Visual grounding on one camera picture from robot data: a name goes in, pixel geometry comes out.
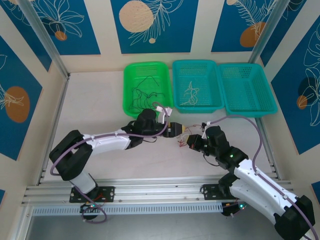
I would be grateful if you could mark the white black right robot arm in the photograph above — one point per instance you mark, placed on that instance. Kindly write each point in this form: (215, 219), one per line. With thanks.
(260, 185)

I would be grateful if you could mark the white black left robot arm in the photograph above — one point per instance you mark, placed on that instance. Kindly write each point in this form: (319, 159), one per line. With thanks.
(107, 142)

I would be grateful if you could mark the green plastic basket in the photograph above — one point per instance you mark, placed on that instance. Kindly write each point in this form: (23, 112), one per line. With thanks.
(162, 75)

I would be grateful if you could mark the teal plastic basket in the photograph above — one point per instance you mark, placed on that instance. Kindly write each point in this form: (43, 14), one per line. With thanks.
(207, 75)
(247, 90)

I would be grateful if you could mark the small control board green light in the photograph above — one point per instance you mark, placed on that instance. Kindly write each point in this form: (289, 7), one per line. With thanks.
(90, 207)
(235, 208)

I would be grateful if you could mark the blue poster dark circle leaves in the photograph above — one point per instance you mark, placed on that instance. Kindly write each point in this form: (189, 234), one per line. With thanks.
(300, 112)

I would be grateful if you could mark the grey metal panel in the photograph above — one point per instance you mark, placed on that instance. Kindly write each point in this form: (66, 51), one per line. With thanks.
(162, 230)

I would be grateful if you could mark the blue poster beige circle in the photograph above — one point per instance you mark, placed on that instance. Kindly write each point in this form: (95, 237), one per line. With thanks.
(175, 37)

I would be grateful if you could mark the blue poster fern orange circle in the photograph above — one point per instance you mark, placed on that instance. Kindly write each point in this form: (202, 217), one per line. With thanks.
(225, 25)

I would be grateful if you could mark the blue poster flower orange dot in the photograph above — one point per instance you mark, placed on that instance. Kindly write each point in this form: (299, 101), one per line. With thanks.
(82, 32)

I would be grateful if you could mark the blue poster white leaf lines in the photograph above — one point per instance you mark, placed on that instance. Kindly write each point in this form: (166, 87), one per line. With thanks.
(281, 30)
(25, 27)

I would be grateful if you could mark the blue poster large orange oval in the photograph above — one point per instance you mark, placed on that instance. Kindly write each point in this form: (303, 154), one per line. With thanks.
(15, 75)

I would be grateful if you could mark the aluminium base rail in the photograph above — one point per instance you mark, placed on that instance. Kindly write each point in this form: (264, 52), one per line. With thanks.
(160, 190)

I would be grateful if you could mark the aluminium frame post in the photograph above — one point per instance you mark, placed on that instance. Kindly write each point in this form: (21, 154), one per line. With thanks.
(45, 42)
(267, 32)

